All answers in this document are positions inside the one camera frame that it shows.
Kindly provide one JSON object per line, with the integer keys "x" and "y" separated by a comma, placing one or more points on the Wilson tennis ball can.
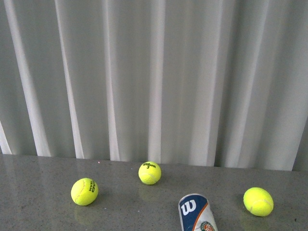
{"x": 195, "y": 213}

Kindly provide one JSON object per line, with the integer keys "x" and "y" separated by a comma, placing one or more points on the yellow Wilson 3 tennis ball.
{"x": 149, "y": 173}

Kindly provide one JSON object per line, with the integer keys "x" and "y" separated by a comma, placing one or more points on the yellow Head Team tennis ball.
{"x": 84, "y": 191}

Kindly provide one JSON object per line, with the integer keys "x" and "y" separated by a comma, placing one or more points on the plain yellow tennis ball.
{"x": 258, "y": 202}

